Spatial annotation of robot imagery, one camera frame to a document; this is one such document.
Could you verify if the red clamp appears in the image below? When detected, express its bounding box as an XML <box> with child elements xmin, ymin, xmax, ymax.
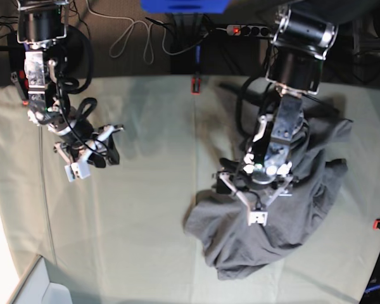
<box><xmin>191</xmin><ymin>44</ymin><xmax>201</xmax><ymax>95</ymax></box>
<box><xmin>10</xmin><ymin>70</ymin><xmax>29</xmax><ymax>106</ymax></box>

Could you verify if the red clamp top centre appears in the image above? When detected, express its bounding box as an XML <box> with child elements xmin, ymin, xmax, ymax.
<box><xmin>191</xmin><ymin>44</ymin><xmax>201</xmax><ymax>95</ymax></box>

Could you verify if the white bin bottom left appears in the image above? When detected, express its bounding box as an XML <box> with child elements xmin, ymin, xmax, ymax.
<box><xmin>0</xmin><ymin>255</ymin><xmax>73</xmax><ymax>304</ymax></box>

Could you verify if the red clamp top left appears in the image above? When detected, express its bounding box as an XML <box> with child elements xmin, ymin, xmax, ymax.
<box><xmin>10</xmin><ymin>70</ymin><xmax>29</xmax><ymax>106</ymax></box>

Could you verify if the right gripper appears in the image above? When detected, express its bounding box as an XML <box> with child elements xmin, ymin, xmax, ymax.
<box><xmin>55</xmin><ymin>118</ymin><xmax>120</xmax><ymax>168</ymax></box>

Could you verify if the blue box top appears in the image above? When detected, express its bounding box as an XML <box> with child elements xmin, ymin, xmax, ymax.
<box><xmin>141</xmin><ymin>0</ymin><xmax>230</xmax><ymax>13</ymax></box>

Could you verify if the white cable on floor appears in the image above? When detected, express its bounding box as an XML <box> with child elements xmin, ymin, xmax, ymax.
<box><xmin>85</xmin><ymin>0</ymin><xmax>156</xmax><ymax>65</ymax></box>

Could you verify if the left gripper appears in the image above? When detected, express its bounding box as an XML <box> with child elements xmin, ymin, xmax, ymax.
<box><xmin>213</xmin><ymin>158</ymin><xmax>293</xmax><ymax>193</ymax></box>

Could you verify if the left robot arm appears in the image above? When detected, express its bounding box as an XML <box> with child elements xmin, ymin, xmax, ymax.
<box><xmin>214</xmin><ymin>1</ymin><xmax>338</xmax><ymax>194</ymax></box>

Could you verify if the black power strip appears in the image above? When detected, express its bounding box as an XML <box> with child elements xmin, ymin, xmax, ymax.
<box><xmin>226</xmin><ymin>25</ymin><xmax>272</xmax><ymax>39</ymax></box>

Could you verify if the blue clamp bottom right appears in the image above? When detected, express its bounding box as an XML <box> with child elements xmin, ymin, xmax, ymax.
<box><xmin>364</xmin><ymin>284</ymin><xmax>380</xmax><ymax>294</ymax></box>

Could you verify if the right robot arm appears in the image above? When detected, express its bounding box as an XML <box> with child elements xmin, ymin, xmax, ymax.
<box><xmin>17</xmin><ymin>1</ymin><xmax>124</xmax><ymax>168</ymax></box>

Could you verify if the pale green table cloth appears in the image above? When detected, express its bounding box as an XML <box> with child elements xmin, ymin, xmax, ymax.
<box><xmin>0</xmin><ymin>76</ymin><xmax>380</xmax><ymax>303</ymax></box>

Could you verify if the grey t-shirt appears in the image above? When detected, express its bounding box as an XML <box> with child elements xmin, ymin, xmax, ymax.
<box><xmin>184</xmin><ymin>118</ymin><xmax>353</xmax><ymax>281</ymax></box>

